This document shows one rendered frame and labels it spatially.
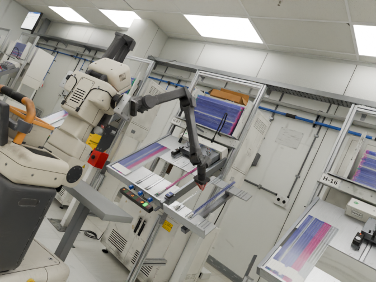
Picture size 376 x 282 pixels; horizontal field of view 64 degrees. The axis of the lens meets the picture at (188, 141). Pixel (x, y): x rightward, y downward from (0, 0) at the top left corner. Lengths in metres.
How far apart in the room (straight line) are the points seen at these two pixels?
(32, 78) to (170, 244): 4.78
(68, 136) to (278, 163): 2.76
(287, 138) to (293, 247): 2.28
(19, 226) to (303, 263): 1.36
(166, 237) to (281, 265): 1.00
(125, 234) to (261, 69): 2.97
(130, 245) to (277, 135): 2.32
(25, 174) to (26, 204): 0.15
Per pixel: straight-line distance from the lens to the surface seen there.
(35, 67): 6.43
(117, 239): 2.77
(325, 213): 2.10
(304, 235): 1.91
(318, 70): 4.25
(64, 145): 1.72
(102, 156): 2.91
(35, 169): 1.34
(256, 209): 3.87
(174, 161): 2.49
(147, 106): 1.67
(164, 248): 2.43
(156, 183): 2.28
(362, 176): 2.13
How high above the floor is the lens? 1.06
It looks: 3 degrees up
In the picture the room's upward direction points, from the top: 26 degrees clockwise
